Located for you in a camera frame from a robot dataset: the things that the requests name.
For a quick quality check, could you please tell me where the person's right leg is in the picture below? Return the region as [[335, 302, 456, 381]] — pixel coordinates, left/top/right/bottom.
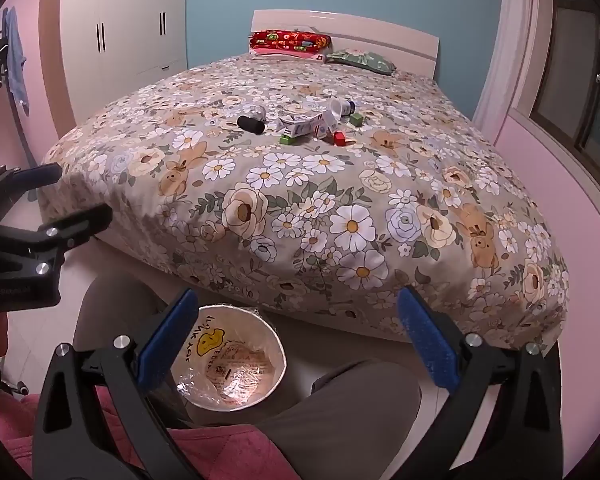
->
[[257, 360, 422, 480]]

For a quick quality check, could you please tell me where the white bed headboard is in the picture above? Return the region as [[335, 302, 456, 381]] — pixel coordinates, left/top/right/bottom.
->
[[250, 9, 440, 78]]

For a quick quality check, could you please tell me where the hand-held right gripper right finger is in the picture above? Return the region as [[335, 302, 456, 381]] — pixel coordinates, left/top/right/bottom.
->
[[397, 286, 563, 480]]

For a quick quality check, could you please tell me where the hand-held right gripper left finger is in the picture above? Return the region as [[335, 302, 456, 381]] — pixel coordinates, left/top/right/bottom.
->
[[32, 287, 201, 480]]

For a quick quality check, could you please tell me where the pink folded cloth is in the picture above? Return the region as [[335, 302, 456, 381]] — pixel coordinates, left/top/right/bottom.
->
[[250, 47, 326, 62]]

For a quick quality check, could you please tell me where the crushed white carton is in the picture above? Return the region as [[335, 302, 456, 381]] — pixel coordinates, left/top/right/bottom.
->
[[278, 112, 340, 140]]

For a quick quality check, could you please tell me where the person's leg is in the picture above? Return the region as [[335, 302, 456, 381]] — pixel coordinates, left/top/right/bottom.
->
[[74, 275, 193, 411], [257, 360, 422, 480]]

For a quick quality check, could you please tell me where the pink quilted garment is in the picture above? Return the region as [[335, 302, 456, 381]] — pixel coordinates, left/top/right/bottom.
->
[[0, 392, 301, 480]]

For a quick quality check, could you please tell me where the black cylinder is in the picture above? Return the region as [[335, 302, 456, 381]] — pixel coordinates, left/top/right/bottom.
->
[[237, 115, 266, 135]]

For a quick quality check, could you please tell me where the green floral pillow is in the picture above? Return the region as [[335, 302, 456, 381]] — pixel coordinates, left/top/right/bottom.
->
[[325, 49, 398, 77]]

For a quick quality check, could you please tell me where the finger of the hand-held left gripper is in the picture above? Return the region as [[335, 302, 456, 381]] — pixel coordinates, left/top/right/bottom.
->
[[0, 162, 63, 224], [0, 203, 114, 282]]

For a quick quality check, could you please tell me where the white waste bin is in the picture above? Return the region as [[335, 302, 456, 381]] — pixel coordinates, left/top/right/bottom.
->
[[170, 304, 287, 413]]

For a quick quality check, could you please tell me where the blue hanging shirt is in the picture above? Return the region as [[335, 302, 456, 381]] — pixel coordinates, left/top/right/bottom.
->
[[2, 7, 31, 116]]

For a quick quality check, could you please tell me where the red patterned pillow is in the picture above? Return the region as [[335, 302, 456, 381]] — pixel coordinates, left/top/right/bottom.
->
[[249, 30, 332, 57]]

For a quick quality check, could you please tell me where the white arched wall trim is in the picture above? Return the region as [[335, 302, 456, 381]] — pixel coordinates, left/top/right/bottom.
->
[[472, 0, 556, 135]]

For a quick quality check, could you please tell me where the person's left leg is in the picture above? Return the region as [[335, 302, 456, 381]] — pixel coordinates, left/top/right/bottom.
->
[[74, 275, 193, 411]]

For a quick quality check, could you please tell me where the black wheeled chair base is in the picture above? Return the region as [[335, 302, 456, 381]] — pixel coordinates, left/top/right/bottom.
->
[[0, 340, 31, 397]]

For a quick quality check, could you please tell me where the floral bed cover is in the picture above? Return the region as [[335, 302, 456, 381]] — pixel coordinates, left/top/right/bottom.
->
[[39, 52, 571, 348]]

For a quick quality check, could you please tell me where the white bottle, blue label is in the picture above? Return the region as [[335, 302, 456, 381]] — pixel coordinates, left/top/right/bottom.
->
[[327, 97, 358, 122]]

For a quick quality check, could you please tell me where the dark window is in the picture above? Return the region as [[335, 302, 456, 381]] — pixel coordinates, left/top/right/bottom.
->
[[527, 0, 600, 173]]

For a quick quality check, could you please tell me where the white wardrobe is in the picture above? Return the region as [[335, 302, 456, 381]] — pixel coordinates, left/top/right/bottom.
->
[[60, 0, 188, 123]]

